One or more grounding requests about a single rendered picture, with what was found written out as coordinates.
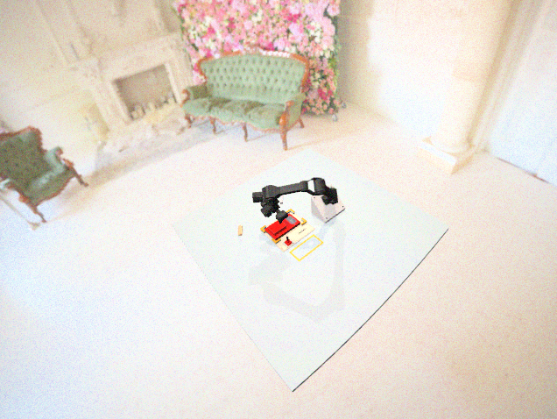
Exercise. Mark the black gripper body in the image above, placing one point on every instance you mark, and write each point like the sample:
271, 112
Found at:
281, 215

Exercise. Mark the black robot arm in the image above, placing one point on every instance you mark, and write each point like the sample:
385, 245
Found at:
271, 193

